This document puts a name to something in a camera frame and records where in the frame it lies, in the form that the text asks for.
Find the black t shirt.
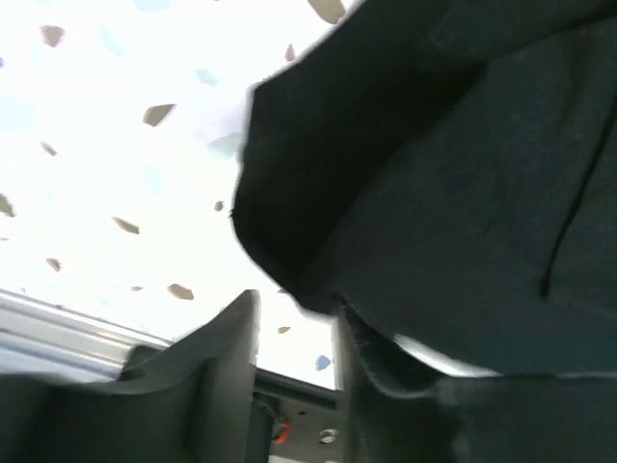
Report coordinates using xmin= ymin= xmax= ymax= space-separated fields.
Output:
xmin=232 ymin=1 xmax=616 ymax=375

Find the aluminium frame rail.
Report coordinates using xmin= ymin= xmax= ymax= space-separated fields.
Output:
xmin=1 ymin=290 xmax=171 ymax=382

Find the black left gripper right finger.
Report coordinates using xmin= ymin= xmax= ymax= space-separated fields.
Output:
xmin=335 ymin=308 xmax=616 ymax=463

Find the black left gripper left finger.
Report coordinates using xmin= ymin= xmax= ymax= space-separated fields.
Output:
xmin=1 ymin=290 xmax=259 ymax=462

